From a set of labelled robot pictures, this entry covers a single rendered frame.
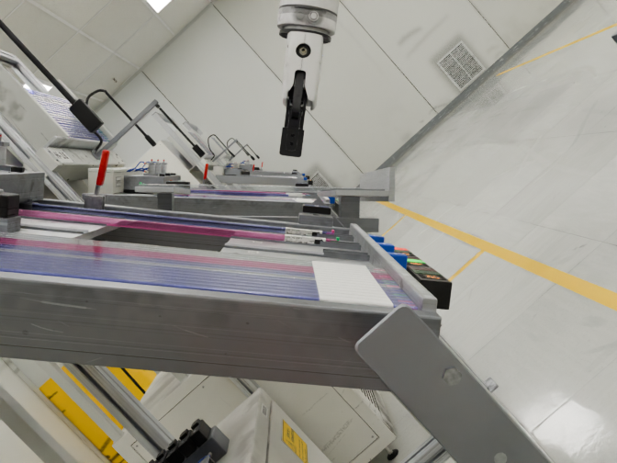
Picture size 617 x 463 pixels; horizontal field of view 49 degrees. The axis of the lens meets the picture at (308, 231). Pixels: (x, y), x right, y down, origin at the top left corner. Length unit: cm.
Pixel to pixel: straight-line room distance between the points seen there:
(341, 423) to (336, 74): 691
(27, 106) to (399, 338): 184
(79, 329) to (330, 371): 19
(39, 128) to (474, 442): 185
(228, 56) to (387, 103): 207
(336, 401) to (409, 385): 160
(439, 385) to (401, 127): 826
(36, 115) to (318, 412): 122
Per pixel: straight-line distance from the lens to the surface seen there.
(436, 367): 49
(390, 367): 48
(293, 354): 52
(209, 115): 867
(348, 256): 88
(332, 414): 210
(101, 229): 100
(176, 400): 210
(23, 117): 221
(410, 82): 878
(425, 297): 55
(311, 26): 98
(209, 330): 52
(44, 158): 203
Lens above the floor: 88
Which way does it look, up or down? 5 degrees down
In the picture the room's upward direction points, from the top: 42 degrees counter-clockwise
